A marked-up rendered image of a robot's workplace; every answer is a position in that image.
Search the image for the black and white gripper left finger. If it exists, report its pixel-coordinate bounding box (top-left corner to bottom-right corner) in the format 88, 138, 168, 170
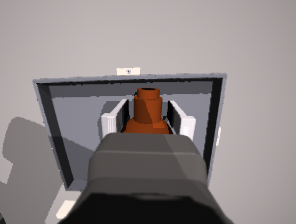
101, 99, 129, 138

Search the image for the grey rectangular tray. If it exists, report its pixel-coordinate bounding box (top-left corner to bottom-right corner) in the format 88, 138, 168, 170
32, 73, 227, 191

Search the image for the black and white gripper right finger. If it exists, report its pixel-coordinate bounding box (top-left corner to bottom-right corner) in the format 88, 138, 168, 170
167, 101, 196, 140

